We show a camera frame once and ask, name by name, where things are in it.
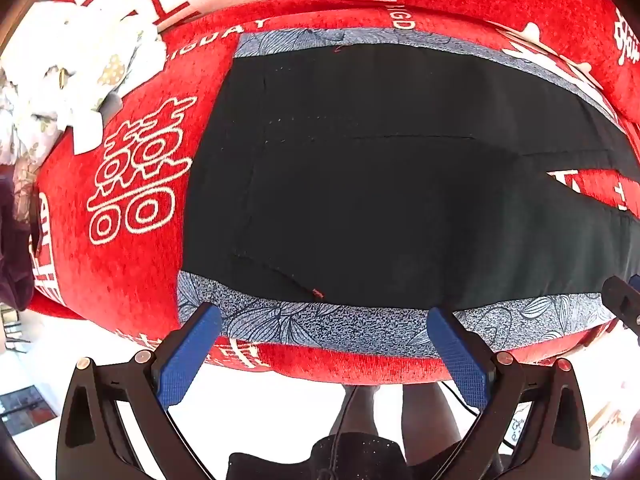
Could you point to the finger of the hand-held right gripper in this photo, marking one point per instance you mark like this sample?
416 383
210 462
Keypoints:
622 302

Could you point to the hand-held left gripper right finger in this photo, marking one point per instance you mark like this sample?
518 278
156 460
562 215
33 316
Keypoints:
460 360

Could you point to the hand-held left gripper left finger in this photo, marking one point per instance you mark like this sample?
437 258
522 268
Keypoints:
187 355

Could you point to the black pants with patterned stripes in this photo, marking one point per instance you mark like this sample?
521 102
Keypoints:
375 185

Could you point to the person's bare leg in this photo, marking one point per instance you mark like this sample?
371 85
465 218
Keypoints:
357 410
430 420

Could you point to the red printed blanket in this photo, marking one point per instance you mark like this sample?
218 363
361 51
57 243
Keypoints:
125 260

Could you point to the person's legs in dark skirt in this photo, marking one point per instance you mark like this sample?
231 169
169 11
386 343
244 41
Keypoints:
300 460

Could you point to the dark purple cloth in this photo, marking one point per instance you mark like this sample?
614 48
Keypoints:
15 260

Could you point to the white floral cloth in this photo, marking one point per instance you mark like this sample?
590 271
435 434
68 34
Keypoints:
65 60

